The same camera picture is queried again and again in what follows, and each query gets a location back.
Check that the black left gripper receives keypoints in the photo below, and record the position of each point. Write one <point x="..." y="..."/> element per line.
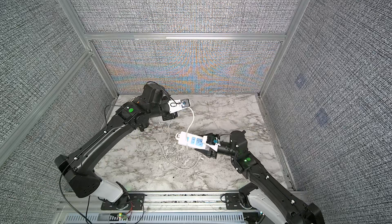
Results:
<point x="170" y="116"/>

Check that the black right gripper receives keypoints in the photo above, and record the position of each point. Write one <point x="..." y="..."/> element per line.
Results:
<point x="210" y="154"/>

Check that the white blue power strip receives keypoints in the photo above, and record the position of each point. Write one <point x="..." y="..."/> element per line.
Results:
<point x="191" y="140"/>

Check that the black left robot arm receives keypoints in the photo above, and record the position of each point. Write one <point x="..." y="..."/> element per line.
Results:
<point x="78" y="168"/>

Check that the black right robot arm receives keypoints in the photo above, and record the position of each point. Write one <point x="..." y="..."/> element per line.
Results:
<point x="264" y="193"/>

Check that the white patterned bowl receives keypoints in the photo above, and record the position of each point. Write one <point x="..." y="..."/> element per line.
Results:
<point x="128" y="97"/>

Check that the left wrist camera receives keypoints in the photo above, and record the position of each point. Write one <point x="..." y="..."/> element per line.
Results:
<point x="178" y="105"/>

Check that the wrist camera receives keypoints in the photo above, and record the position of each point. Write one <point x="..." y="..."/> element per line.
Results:
<point x="178" y="105"/>
<point x="212" y="142"/>

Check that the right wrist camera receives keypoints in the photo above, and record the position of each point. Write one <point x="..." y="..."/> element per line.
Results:
<point x="212" y="142"/>

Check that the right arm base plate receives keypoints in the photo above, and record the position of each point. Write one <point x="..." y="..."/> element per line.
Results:
<point x="235" y="201"/>

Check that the aluminium rail frame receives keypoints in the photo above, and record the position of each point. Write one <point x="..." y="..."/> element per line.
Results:
<point x="71" y="210"/>

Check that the grey slotted cable duct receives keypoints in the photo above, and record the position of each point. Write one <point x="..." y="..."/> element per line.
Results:
<point x="170" y="218"/>

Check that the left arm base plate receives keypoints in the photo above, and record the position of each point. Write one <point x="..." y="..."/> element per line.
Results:
<point x="132" y="201"/>

